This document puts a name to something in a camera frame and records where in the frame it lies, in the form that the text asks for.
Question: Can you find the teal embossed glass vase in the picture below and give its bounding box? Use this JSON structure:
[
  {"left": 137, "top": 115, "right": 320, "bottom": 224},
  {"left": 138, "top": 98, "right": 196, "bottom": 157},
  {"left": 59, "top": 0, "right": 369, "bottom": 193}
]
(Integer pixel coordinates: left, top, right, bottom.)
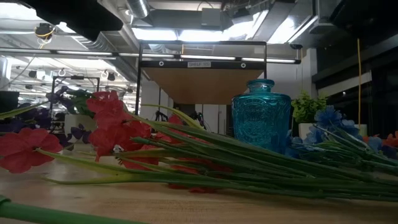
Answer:
[{"left": 231, "top": 78, "right": 292, "bottom": 153}]

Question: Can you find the red artificial flower bunch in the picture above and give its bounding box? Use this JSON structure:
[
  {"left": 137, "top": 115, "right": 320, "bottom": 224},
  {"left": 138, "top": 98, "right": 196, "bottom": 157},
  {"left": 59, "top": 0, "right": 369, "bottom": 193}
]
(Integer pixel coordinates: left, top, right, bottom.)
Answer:
[{"left": 0, "top": 90, "right": 398, "bottom": 202}]

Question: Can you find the blue artificial flower bunch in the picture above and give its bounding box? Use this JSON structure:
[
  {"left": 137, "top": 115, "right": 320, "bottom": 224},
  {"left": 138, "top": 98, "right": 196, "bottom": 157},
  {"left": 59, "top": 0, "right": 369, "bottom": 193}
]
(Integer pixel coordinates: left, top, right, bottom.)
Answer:
[{"left": 284, "top": 105, "right": 398, "bottom": 175}]

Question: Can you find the purple artificial flower bunch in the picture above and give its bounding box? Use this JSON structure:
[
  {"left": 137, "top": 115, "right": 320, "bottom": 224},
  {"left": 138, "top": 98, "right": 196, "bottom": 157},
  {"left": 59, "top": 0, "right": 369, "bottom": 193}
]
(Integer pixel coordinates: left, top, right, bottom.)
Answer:
[{"left": 0, "top": 85, "right": 94, "bottom": 149}]

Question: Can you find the orange artificial tulip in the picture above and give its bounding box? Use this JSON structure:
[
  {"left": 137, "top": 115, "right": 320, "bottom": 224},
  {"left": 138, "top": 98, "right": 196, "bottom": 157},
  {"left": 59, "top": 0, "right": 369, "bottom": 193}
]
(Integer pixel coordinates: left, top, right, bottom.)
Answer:
[{"left": 0, "top": 195, "right": 147, "bottom": 224}]

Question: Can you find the long ceiling light bar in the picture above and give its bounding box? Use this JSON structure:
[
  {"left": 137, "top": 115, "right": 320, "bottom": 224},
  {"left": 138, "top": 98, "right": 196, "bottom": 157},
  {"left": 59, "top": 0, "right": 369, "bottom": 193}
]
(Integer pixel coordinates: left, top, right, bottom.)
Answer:
[{"left": 0, "top": 48, "right": 302, "bottom": 65}]

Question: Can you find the grey ceiling box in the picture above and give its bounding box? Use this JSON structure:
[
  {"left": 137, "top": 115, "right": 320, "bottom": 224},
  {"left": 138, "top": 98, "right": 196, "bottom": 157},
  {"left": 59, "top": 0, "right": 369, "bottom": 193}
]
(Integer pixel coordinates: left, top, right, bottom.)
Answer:
[{"left": 201, "top": 7, "right": 222, "bottom": 27}]

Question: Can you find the small light-green potted plant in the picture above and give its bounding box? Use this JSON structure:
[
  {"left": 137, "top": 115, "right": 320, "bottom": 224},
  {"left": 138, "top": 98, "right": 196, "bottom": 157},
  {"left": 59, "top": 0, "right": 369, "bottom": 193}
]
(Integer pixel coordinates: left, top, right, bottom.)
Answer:
[{"left": 290, "top": 90, "right": 328, "bottom": 141}]

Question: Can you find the dark-green leafy potted plant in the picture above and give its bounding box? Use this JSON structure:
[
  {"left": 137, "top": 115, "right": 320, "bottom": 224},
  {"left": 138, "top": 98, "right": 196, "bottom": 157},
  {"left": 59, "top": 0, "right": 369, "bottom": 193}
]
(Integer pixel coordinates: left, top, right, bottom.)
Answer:
[{"left": 63, "top": 88, "right": 100, "bottom": 146}]

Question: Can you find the pale green cup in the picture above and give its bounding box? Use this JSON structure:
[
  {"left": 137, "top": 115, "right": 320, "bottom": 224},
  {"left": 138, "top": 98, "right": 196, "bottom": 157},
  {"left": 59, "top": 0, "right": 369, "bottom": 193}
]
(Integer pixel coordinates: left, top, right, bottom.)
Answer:
[{"left": 354, "top": 124, "right": 368, "bottom": 137}]

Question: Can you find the black monitor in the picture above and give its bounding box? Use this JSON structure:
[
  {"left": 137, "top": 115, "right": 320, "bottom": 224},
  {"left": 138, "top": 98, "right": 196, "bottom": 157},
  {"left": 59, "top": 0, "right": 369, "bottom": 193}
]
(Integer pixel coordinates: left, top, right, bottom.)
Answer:
[{"left": 0, "top": 90, "right": 20, "bottom": 114}]

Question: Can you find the orange artificial flower bunch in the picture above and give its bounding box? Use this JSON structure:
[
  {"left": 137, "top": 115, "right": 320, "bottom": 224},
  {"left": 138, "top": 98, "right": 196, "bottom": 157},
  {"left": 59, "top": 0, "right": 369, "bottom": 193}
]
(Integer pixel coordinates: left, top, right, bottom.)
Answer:
[{"left": 362, "top": 130, "right": 398, "bottom": 149}]

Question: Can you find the wooden shelf with black frame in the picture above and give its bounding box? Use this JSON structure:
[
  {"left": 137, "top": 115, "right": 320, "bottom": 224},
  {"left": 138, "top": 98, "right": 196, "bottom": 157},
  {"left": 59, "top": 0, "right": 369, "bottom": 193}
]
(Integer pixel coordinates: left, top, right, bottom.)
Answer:
[{"left": 134, "top": 40, "right": 268, "bottom": 138}]

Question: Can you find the black background rack frame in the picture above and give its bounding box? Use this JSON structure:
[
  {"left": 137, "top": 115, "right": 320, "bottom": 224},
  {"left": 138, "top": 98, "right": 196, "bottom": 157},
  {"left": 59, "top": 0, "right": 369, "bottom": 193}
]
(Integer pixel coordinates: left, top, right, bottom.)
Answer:
[{"left": 49, "top": 75, "right": 101, "bottom": 113}]

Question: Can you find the yellow power cable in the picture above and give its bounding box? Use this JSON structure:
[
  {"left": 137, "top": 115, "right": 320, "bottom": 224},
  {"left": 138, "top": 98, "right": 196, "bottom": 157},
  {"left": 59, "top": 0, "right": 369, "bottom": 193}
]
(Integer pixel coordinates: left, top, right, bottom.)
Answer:
[{"left": 356, "top": 37, "right": 363, "bottom": 129}]

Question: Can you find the black ceiling dome camera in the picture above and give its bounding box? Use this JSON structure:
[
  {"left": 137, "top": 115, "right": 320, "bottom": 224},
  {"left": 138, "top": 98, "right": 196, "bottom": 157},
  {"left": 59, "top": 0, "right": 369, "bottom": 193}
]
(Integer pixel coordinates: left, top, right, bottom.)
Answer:
[{"left": 34, "top": 22, "right": 56, "bottom": 40}]

